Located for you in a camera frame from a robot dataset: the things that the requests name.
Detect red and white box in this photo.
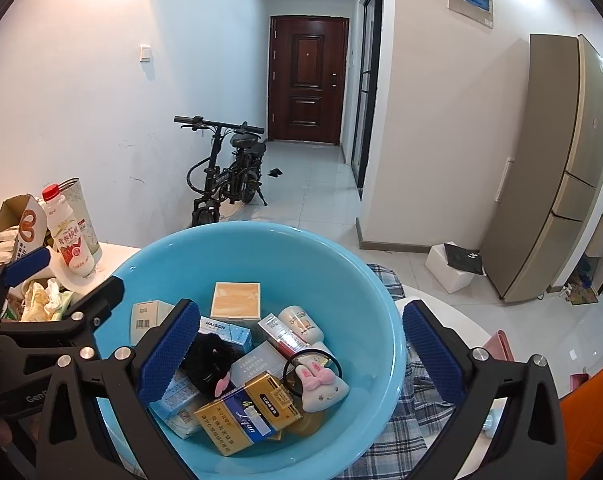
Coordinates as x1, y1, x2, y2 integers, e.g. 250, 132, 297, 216
258, 313, 309, 358

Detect pink box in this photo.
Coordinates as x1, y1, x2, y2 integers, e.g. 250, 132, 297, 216
482, 330, 513, 362

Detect white foam wrap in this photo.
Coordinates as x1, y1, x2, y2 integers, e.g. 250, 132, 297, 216
0, 230, 21, 267

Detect white barcode box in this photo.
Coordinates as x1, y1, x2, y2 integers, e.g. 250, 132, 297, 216
131, 300, 176, 345

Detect black framed glass door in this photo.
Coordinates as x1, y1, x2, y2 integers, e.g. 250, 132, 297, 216
350, 0, 385, 188

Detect black electric bike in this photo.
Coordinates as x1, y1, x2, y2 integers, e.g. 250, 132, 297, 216
174, 115, 269, 228

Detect gold refrigerator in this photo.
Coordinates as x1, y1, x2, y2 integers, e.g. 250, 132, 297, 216
479, 33, 603, 304

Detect gold box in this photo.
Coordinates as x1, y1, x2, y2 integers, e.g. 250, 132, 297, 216
194, 371, 302, 457

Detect brown entrance door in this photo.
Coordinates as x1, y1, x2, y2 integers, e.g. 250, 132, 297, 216
268, 15, 350, 147

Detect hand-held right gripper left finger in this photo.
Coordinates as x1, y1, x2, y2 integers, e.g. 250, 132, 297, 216
44, 299, 201, 480

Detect small white cream jar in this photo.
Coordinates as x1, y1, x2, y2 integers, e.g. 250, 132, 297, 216
278, 305, 325, 345

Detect black hair ring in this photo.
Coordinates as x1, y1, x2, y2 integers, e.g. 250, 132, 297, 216
282, 344, 343, 397

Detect orange chair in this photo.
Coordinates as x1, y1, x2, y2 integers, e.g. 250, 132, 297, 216
559, 352, 603, 480

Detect white plush bunny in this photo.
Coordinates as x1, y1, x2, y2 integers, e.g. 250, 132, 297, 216
294, 352, 349, 413

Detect pale blue packet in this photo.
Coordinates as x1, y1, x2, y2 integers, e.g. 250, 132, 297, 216
149, 377, 217, 441

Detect black fluffy hair tie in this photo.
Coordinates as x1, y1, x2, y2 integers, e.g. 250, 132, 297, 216
180, 335, 235, 397

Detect light blue carton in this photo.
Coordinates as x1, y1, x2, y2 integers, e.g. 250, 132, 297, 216
198, 316, 254, 355

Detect white foam box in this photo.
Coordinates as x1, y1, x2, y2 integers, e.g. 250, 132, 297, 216
425, 243, 483, 295

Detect cardboard pretzel box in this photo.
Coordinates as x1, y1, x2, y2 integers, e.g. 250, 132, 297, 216
0, 193, 50, 266

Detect beige square box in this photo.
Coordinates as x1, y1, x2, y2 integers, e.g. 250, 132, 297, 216
210, 282, 262, 322

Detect black bag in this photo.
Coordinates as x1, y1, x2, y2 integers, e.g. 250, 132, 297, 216
443, 242, 485, 276

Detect crumpled tissue pile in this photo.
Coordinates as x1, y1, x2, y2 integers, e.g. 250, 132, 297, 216
6, 277, 85, 322

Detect blue plastic basin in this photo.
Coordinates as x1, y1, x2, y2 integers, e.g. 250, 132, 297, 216
92, 222, 407, 480

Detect translucent white box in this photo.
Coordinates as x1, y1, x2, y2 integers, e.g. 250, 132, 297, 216
229, 341, 293, 388

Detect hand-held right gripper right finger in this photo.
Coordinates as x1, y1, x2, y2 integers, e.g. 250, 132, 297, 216
402, 299, 568, 480

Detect red cap milk bottle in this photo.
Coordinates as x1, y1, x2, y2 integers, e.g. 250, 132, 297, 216
42, 183, 98, 278

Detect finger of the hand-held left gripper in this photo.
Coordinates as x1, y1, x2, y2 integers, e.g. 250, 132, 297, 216
0, 276, 126, 361
0, 247, 51, 331

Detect blue plaid cloth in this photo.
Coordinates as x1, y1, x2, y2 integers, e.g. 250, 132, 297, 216
364, 262, 469, 480

